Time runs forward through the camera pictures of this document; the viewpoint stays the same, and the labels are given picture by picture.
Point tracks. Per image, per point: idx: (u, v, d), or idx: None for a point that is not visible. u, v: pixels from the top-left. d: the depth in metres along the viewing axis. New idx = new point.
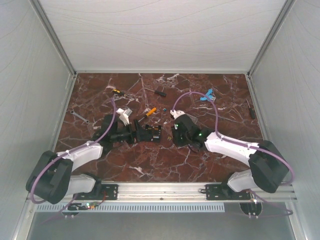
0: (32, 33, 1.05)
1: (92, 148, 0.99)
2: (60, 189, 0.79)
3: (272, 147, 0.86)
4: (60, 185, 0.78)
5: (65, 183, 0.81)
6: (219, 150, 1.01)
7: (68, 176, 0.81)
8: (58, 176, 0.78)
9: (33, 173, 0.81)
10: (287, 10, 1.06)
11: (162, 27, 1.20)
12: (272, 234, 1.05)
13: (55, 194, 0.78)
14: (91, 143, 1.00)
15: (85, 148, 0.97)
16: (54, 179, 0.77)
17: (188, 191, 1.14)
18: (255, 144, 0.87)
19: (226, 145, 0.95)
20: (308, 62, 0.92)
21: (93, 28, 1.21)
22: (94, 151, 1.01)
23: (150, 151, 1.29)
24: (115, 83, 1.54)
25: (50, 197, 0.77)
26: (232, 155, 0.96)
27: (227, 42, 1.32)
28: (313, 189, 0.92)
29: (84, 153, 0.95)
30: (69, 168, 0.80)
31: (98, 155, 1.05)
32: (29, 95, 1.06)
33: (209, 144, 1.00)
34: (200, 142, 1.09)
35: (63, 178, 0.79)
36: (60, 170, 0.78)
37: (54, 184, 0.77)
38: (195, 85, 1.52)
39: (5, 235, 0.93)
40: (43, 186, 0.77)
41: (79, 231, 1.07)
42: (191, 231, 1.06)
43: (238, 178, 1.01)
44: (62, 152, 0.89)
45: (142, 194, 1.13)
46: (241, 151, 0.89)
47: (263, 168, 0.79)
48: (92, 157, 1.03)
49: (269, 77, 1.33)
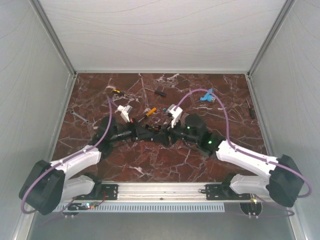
0: (32, 32, 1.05)
1: (88, 154, 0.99)
2: (51, 201, 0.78)
3: (291, 162, 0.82)
4: (52, 197, 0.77)
5: (56, 195, 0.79)
6: (230, 160, 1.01)
7: (60, 189, 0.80)
8: (49, 188, 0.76)
9: (26, 183, 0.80)
10: (286, 10, 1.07)
11: (162, 26, 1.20)
12: (272, 234, 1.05)
13: (46, 205, 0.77)
14: (88, 149, 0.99)
15: (82, 155, 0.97)
16: (46, 190, 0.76)
17: (188, 191, 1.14)
18: (274, 160, 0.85)
19: (240, 156, 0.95)
20: (308, 62, 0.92)
21: (93, 29, 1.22)
22: (91, 157, 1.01)
23: (150, 151, 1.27)
24: (115, 83, 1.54)
25: (41, 208, 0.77)
26: (246, 166, 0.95)
27: (226, 43, 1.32)
28: (313, 189, 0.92)
29: (79, 161, 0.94)
30: (61, 181, 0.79)
31: (96, 160, 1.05)
32: (29, 96, 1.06)
33: (221, 153, 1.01)
34: (208, 150, 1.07)
35: (55, 190, 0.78)
36: (51, 183, 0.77)
37: (45, 196, 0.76)
38: (195, 85, 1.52)
39: (6, 235, 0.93)
40: (34, 197, 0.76)
41: (80, 231, 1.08)
42: (191, 231, 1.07)
43: (245, 183, 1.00)
44: (56, 163, 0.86)
45: (142, 194, 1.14)
46: (259, 167, 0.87)
47: (282, 183, 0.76)
48: (89, 163, 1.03)
49: (269, 77, 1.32)
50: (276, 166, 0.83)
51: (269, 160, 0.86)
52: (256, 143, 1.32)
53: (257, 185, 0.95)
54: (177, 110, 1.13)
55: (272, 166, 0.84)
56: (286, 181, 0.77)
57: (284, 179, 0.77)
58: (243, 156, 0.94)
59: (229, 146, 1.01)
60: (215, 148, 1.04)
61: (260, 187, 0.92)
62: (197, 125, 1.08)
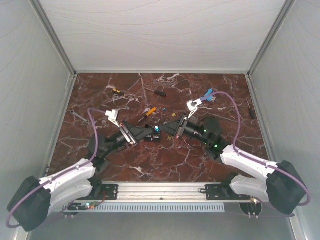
0: (32, 32, 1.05)
1: (81, 171, 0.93)
2: (36, 220, 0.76)
3: (292, 168, 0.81)
4: (36, 216, 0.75)
5: (42, 214, 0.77)
6: (235, 165, 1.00)
7: (46, 208, 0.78)
8: (33, 208, 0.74)
9: (14, 198, 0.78)
10: (287, 10, 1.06)
11: (162, 26, 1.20)
12: (272, 234, 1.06)
13: (30, 223, 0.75)
14: (82, 165, 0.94)
15: (74, 172, 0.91)
16: (30, 209, 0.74)
17: (188, 191, 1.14)
18: (274, 164, 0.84)
19: (242, 160, 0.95)
20: (308, 63, 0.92)
21: (93, 29, 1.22)
22: (84, 173, 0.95)
23: (150, 151, 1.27)
24: (115, 83, 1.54)
25: (28, 224, 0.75)
26: (248, 171, 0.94)
27: (226, 43, 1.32)
28: (313, 188, 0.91)
29: (69, 178, 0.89)
30: (46, 201, 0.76)
31: (90, 175, 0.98)
32: (29, 96, 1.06)
33: (225, 157, 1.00)
34: (215, 154, 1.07)
35: (40, 209, 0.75)
36: (36, 201, 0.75)
37: (29, 214, 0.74)
38: (195, 85, 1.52)
39: (6, 235, 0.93)
40: (18, 215, 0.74)
41: (80, 231, 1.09)
42: (191, 231, 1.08)
43: (247, 185, 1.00)
44: (45, 180, 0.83)
45: (142, 194, 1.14)
46: (259, 170, 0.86)
47: (279, 188, 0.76)
48: (82, 179, 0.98)
49: (269, 77, 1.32)
50: (275, 171, 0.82)
51: (269, 164, 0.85)
52: (256, 143, 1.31)
53: (259, 188, 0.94)
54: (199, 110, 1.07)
55: (270, 170, 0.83)
56: (283, 186, 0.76)
57: (283, 184, 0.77)
58: (246, 160, 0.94)
59: (232, 151, 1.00)
60: (220, 151, 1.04)
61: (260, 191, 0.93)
62: (214, 132, 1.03)
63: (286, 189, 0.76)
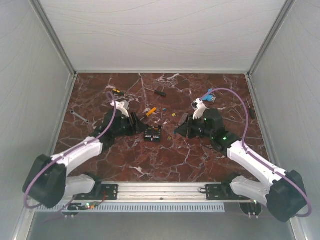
0: (32, 32, 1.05)
1: (89, 146, 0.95)
2: (55, 193, 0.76)
3: (299, 179, 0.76)
4: (54, 191, 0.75)
5: (59, 189, 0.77)
6: (240, 162, 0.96)
7: (63, 181, 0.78)
8: (51, 183, 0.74)
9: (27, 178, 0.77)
10: (287, 10, 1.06)
11: (162, 26, 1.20)
12: (272, 235, 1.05)
13: (49, 199, 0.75)
14: (90, 142, 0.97)
15: (83, 148, 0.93)
16: (47, 185, 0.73)
17: (188, 191, 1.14)
18: (282, 172, 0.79)
19: (249, 160, 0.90)
20: (308, 63, 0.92)
21: (94, 29, 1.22)
22: (92, 149, 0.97)
23: (150, 151, 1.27)
24: (114, 83, 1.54)
25: (50, 199, 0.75)
26: (253, 172, 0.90)
27: (226, 43, 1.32)
28: (314, 189, 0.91)
29: (80, 153, 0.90)
30: (62, 175, 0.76)
31: (98, 151, 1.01)
32: (29, 95, 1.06)
33: (232, 152, 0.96)
34: (221, 146, 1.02)
35: (58, 183, 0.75)
36: (52, 175, 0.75)
37: (47, 190, 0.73)
38: (195, 85, 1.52)
39: (6, 235, 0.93)
40: (36, 192, 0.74)
41: (80, 232, 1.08)
42: (191, 231, 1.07)
43: (246, 187, 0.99)
44: (56, 156, 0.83)
45: (142, 194, 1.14)
46: (265, 174, 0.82)
47: (282, 197, 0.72)
48: (91, 155, 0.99)
49: (269, 77, 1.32)
50: (281, 179, 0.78)
51: (277, 170, 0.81)
52: (256, 143, 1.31)
53: (258, 192, 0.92)
54: (202, 106, 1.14)
55: (277, 177, 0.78)
56: (287, 196, 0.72)
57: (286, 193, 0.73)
58: (253, 159, 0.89)
59: (241, 147, 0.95)
60: (227, 145, 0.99)
61: (259, 194, 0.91)
62: (213, 118, 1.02)
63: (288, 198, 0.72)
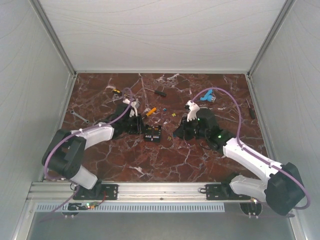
0: (32, 32, 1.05)
1: (103, 128, 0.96)
2: (75, 164, 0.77)
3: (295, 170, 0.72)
4: (74, 162, 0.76)
5: (78, 162, 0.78)
6: (236, 159, 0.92)
7: (82, 153, 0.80)
8: (71, 152, 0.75)
9: (47, 149, 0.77)
10: (287, 10, 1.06)
11: (162, 26, 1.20)
12: (272, 235, 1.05)
13: (69, 170, 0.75)
14: (103, 124, 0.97)
15: (97, 128, 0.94)
16: (68, 154, 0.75)
17: (188, 191, 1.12)
18: (278, 165, 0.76)
19: (245, 156, 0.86)
20: (308, 62, 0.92)
21: (93, 29, 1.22)
22: (105, 132, 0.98)
23: (150, 151, 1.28)
24: (114, 83, 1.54)
25: (69, 170, 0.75)
26: (250, 169, 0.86)
27: (226, 43, 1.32)
28: (314, 189, 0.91)
29: (96, 133, 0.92)
30: (82, 145, 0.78)
31: (109, 136, 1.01)
32: (29, 95, 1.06)
33: (227, 149, 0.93)
34: (216, 144, 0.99)
35: (78, 153, 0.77)
36: (73, 145, 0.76)
37: (69, 159, 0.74)
38: (195, 85, 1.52)
39: (5, 235, 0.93)
40: (57, 162, 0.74)
41: (80, 232, 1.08)
42: (191, 231, 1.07)
43: (245, 184, 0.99)
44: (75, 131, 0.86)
45: (142, 194, 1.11)
46: (262, 168, 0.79)
47: (280, 190, 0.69)
48: (103, 139, 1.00)
49: (269, 77, 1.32)
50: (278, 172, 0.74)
51: (273, 163, 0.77)
52: (256, 143, 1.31)
53: (257, 187, 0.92)
54: (195, 107, 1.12)
55: (274, 171, 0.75)
56: (285, 189, 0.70)
57: (284, 186, 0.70)
58: (249, 155, 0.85)
59: (236, 144, 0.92)
60: (223, 142, 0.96)
61: (259, 191, 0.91)
62: (206, 117, 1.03)
63: (286, 191, 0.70)
